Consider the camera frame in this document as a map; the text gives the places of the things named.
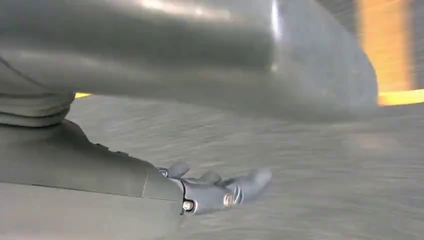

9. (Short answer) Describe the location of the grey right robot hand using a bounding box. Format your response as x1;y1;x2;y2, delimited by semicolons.
0;120;273;240

